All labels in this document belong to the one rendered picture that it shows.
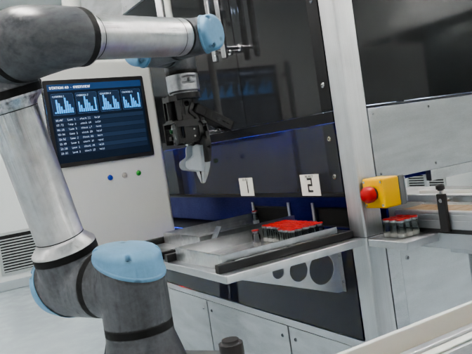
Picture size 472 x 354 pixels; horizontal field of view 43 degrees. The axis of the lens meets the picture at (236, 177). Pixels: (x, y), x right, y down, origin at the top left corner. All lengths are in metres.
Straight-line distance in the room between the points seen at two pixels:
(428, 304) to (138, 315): 0.95
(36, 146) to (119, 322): 0.32
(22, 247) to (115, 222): 4.58
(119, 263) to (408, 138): 0.93
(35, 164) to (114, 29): 0.26
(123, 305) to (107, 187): 1.30
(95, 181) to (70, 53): 1.31
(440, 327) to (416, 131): 1.10
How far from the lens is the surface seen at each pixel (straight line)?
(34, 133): 1.05
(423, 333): 0.60
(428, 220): 1.53
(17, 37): 0.96
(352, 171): 1.53
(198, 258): 1.49
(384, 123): 1.59
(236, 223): 2.08
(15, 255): 6.81
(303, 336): 1.88
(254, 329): 2.12
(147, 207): 2.33
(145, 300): 0.99
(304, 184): 1.69
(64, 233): 1.07
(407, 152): 1.65
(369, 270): 1.56
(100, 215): 2.25
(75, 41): 0.97
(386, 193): 1.46
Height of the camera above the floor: 1.16
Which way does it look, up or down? 3 degrees down
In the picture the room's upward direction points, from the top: 9 degrees counter-clockwise
